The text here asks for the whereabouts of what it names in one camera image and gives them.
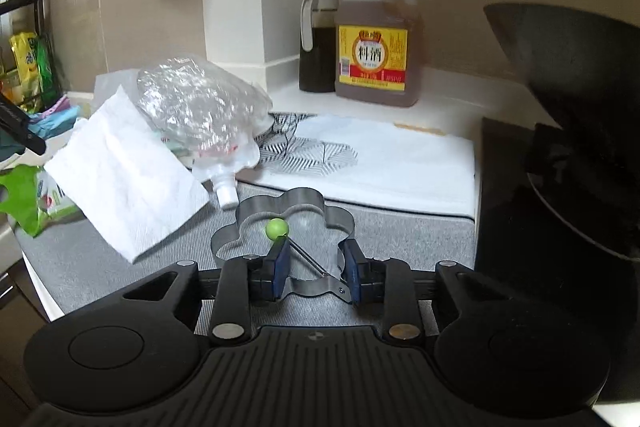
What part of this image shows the cooking wine jug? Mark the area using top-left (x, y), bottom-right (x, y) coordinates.
top-left (334, 0), bottom-right (424, 108)

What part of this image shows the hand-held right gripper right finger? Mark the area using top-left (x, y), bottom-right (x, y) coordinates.
top-left (339, 239), bottom-right (507, 343)

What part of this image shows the light blue cloth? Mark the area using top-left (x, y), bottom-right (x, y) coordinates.
top-left (29, 94), bottom-right (82, 140)

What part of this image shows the dark oil dispenser bottle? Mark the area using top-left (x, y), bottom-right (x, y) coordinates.
top-left (299, 0), bottom-right (341, 94)

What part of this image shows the wooden stick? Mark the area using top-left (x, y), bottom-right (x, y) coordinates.
top-left (394, 121), bottom-right (447, 136)

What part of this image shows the yellow seasoning packet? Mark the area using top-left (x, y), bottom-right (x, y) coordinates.
top-left (10, 32), bottom-right (41, 100)

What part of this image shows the green seasoning packet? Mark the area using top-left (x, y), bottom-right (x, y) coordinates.
top-left (35, 34), bottom-right (60, 106)

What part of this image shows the black wok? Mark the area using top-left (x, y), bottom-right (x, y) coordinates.
top-left (482, 2), bottom-right (640, 264)

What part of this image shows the clear plastic spout pouch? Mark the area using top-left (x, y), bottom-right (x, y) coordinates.
top-left (136, 53), bottom-right (274, 209)

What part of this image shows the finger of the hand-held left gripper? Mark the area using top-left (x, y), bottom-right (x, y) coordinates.
top-left (0, 99), bottom-right (47, 154)

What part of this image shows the flower-shaped metal egg mold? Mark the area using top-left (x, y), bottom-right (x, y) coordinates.
top-left (211, 187), bottom-right (358, 305)

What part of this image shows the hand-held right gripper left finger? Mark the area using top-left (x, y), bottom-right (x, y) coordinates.
top-left (122, 234), bottom-right (292, 343)

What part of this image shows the white paper towel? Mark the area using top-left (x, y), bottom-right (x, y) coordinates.
top-left (44, 84), bottom-right (211, 264)

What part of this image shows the green wipes packet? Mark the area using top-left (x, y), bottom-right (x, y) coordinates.
top-left (0, 164), bottom-right (83, 238)

